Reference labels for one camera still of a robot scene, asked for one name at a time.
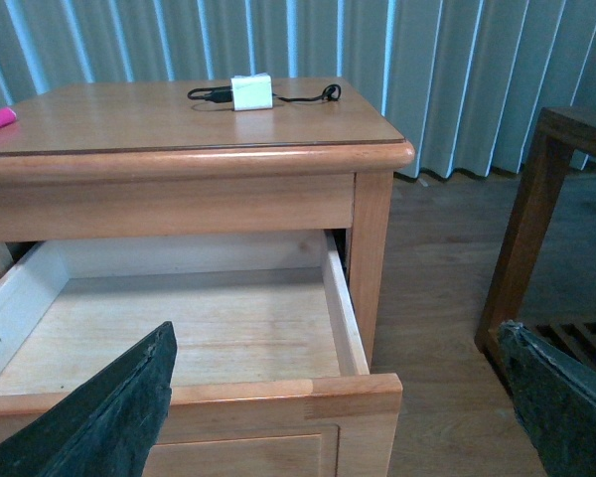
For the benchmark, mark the wooden drawer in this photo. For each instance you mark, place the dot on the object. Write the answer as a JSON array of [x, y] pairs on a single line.
[[271, 377]]

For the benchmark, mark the light wooden nightstand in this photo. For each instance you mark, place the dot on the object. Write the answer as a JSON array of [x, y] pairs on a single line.
[[139, 159]]

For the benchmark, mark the grey pleated curtain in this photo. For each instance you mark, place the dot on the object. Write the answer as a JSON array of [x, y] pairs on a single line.
[[463, 80]]

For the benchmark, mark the dark wooden side table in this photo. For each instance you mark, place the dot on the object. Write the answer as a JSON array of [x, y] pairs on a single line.
[[559, 132]]

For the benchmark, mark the white charger block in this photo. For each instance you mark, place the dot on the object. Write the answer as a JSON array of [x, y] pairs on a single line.
[[251, 92]]

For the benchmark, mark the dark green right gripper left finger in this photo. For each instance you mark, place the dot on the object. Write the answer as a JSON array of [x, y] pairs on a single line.
[[108, 425]]

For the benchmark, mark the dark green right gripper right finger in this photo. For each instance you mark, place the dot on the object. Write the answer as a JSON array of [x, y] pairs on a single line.
[[555, 401]]

